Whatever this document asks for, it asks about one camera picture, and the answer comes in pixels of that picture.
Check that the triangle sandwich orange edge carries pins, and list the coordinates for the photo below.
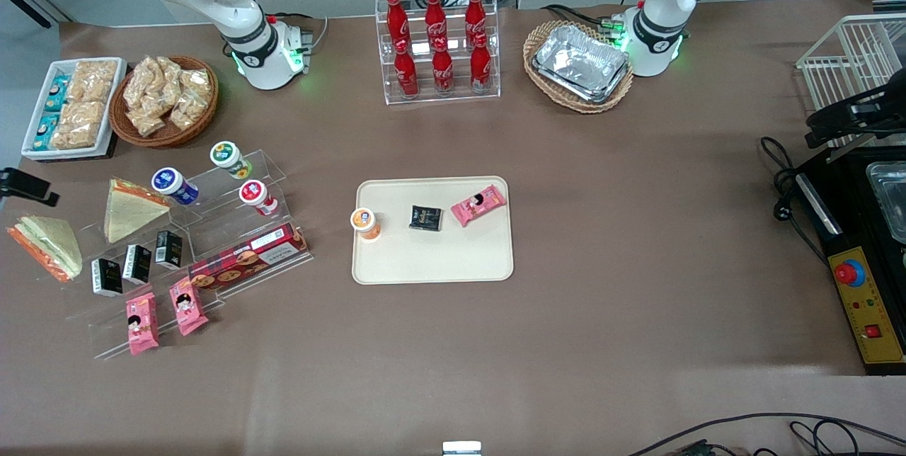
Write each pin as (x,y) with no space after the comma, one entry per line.
(53,243)

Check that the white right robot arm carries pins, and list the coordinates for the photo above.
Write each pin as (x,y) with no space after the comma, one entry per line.
(248,45)

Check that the beige plastic serving tray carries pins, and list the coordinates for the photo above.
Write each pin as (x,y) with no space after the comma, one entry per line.
(432,258)

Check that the wrapped triangle sandwich pale bread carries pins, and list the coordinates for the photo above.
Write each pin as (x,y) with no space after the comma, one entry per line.
(127,215)

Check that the white rectangular snack tray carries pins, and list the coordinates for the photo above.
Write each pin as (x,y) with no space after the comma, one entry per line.
(35,105)

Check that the pink snack packet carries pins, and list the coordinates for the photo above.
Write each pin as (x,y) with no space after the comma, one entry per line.
(187,307)
(478,205)
(141,325)

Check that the black snack packet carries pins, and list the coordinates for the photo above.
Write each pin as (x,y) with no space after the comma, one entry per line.
(425,218)

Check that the orange lid yogurt cup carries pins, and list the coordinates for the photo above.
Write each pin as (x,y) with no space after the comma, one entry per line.
(364,222)

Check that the clear acrylic bottle rack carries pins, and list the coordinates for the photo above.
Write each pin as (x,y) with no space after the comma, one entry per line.
(453,98)

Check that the red cola bottle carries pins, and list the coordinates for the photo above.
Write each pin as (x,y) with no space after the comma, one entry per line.
(475,13)
(397,17)
(434,17)
(406,73)
(480,68)
(443,72)

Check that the oval wicker basket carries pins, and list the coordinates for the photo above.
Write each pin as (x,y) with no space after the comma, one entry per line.
(545,91)

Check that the small clear acrylic stepped stand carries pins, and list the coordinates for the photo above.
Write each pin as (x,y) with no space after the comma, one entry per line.
(272,166)

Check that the stacked aluminium foil trays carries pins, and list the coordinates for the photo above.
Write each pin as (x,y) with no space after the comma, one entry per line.
(580,63)

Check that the red lid yogurt cup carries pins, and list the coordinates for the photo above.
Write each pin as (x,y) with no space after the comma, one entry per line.
(256,195)

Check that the red cookie box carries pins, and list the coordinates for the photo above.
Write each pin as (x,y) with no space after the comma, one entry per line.
(248,258)

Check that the green lid yogurt cup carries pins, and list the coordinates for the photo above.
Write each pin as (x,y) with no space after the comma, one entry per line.
(228,157)

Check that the clear bag of crackers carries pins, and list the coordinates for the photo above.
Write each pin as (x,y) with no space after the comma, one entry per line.
(188,110)
(144,84)
(147,123)
(170,72)
(197,81)

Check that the blue lid yogurt cup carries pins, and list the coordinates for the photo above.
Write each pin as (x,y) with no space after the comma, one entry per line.
(172,183)

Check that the small black carton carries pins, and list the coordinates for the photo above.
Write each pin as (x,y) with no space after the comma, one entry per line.
(168,250)
(136,264)
(107,277)

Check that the round brown wicker basket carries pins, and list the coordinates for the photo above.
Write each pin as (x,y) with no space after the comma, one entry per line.
(170,137)

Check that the clear pack of crisp biscuits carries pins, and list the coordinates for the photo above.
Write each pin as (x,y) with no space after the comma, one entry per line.
(79,124)
(92,81)

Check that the large clear acrylic stepped stand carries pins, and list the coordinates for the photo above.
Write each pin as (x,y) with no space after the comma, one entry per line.
(99,343)

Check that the black sealing machine yellow panel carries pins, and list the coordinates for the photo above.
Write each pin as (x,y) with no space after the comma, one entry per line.
(846,201)

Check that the blue snack packet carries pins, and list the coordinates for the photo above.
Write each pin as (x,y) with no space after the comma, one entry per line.
(56,93)
(46,132)

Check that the foil container in machine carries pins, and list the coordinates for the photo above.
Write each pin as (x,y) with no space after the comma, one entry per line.
(890,201)

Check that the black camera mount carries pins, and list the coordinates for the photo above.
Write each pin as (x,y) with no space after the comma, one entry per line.
(849,116)

